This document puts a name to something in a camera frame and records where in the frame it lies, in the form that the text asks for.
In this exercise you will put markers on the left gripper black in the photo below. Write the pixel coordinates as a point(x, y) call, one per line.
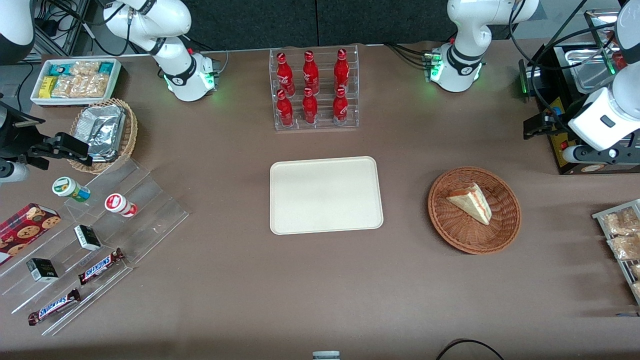
point(554, 121)

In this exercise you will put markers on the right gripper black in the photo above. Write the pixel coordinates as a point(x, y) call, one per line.
point(14, 136)

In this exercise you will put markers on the triangular sandwich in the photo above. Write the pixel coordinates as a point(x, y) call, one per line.
point(472, 202)

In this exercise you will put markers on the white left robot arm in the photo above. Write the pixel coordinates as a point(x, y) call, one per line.
point(460, 30)

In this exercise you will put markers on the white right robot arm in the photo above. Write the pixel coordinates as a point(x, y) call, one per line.
point(175, 20)

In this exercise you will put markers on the small tan wicker basket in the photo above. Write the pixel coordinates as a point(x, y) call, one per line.
point(129, 135)

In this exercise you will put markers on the large brown wicker basket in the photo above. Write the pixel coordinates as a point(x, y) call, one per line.
point(460, 235)

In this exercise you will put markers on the cream plastic tray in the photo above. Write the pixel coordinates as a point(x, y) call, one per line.
point(325, 195)

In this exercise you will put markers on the small bottle with green lid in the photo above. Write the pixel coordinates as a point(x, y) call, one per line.
point(65, 186)

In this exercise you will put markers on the silver foil package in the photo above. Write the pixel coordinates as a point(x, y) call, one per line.
point(105, 152)
point(100, 120)

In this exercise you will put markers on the black food warmer display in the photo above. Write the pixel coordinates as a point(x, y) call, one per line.
point(552, 75)

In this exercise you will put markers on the white snack bin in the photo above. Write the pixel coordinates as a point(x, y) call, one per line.
point(75, 102)

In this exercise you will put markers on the yellow snack packet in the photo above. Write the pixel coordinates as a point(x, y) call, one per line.
point(48, 87)

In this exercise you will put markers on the clear rice cracker bag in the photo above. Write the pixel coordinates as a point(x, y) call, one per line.
point(65, 87)
point(85, 68)
point(94, 86)

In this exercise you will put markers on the steel warmer pan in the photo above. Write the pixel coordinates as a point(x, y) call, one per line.
point(590, 75)

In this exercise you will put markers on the small bottle with red lid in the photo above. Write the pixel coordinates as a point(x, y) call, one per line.
point(117, 204)

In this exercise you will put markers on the red chocolate chip cookie box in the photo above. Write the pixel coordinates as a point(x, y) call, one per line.
point(25, 232)

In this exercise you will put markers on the teal snack packet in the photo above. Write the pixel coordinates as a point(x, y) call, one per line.
point(106, 67)
point(61, 70)

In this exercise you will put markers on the small black box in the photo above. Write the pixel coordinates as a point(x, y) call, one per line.
point(88, 238)
point(42, 270)

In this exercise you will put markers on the red sausage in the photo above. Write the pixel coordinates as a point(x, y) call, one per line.
point(619, 61)

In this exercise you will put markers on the clear acrylic stepped shelf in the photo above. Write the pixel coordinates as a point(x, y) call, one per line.
point(150, 200)

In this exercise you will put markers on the Snickers bar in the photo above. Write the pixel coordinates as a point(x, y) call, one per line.
point(54, 306)
point(100, 266)

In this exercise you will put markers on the clear bag of crackers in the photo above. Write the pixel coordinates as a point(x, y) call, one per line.
point(622, 222)
point(625, 247)
point(636, 271)
point(637, 290)

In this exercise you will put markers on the grey metal snack rack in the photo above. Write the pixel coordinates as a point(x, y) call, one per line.
point(621, 272)

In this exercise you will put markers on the small blue object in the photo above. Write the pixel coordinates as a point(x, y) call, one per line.
point(627, 314)

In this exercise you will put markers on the red cola bottle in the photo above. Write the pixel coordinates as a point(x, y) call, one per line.
point(340, 107)
point(341, 70)
point(310, 109)
point(285, 111)
point(286, 75)
point(311, 72)

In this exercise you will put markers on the clear acrylic bottle rack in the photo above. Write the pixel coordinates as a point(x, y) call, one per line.
point(325, 120)

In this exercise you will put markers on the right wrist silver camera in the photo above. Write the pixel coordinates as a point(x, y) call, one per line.
point(12, 172)

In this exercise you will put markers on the grey metal bracket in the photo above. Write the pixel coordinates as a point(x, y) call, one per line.
point(326, 355)

